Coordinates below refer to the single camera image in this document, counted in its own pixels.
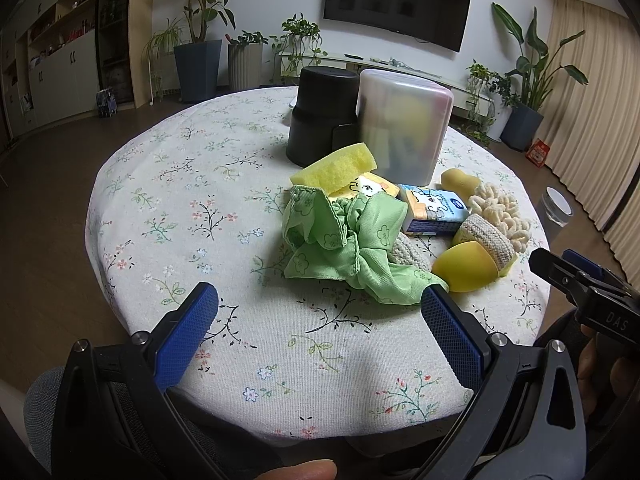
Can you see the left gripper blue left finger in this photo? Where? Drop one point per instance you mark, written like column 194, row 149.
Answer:
column 177, row 336

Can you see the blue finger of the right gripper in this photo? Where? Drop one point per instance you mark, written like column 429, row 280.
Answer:
column 560, row 274
column 582, row 263

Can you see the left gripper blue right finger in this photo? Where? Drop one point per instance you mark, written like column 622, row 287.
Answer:
column 461, row 338

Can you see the lemon-shaped yellow sponge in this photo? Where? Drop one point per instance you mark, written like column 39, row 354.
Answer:
column 465, row 267

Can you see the cream chenille scrubber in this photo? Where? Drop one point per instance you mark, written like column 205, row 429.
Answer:
column 501, row 210

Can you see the yellow sponge with woven band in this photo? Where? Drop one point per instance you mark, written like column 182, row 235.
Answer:
column 477, row 229

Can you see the blue tissue pack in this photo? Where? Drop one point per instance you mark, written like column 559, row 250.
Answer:
column 431, row 212

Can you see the green floral cloth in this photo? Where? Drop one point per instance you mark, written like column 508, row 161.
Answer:
column 349, row 240

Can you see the peanut-shaped yellow sponge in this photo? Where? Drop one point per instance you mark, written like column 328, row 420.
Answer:
column 457, row 181

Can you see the yellow Vinda tissue pack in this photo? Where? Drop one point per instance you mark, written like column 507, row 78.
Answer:
column 367, row 184

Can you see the yellow rectangular sponge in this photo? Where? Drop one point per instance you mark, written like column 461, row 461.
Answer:
column 336, row 170

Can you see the beige woven rope pad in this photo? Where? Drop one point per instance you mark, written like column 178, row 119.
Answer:
column 404, row 252

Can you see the person's right hand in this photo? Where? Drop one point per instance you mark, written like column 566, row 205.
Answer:
column 603, row 369

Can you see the person's left hand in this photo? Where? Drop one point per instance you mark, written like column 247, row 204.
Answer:
column 312, row 470

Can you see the grey cylindrical trash bin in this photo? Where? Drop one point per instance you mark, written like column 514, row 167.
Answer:
column 553, row 207

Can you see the beige curtain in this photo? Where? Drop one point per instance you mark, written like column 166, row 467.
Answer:
column 593, row 130

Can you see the red gift box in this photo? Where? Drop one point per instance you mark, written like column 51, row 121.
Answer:
column 538, row 152

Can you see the large-leaf plant dark pot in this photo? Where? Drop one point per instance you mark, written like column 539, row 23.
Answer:
column 528, row 85

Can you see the small bushy plant by console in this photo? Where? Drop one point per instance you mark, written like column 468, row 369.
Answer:
column 486, row 91

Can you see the translucent plastic storage box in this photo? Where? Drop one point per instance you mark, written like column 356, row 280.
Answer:
column 403, row 120

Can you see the black cylindrical container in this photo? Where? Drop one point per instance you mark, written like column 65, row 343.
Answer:
column 324, row 117

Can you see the plant in ribbed grey pot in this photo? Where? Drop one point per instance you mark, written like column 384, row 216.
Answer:
column 245, row 60

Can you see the trailing green vine plant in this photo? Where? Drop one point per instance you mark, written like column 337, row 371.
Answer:
column 299, row 44

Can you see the tall plant in dark pot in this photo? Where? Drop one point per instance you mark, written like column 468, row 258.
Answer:
column 198, row 61

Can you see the wall-mounted black television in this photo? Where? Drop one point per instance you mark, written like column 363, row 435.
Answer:
column 440, row 22

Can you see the white wall cabinet shelving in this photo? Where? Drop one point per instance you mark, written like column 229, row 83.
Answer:
column 49, row 65

